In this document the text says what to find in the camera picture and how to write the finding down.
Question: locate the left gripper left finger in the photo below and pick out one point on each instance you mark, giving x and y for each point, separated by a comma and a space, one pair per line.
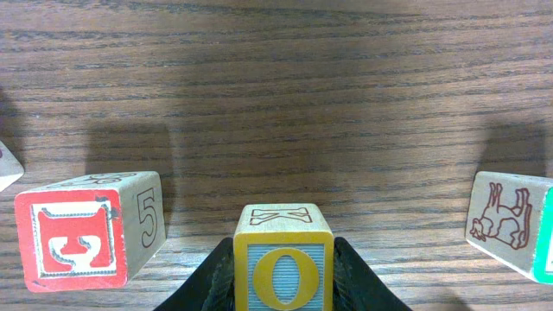
210, 287

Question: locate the green F block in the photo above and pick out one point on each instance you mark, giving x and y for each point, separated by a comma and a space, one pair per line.
510, 219

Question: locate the red E block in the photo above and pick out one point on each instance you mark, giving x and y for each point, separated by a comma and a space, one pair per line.
90, 232

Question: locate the yellow O block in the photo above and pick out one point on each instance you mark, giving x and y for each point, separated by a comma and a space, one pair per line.
283, 258

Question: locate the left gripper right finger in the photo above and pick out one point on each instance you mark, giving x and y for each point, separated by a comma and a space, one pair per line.
356, 287

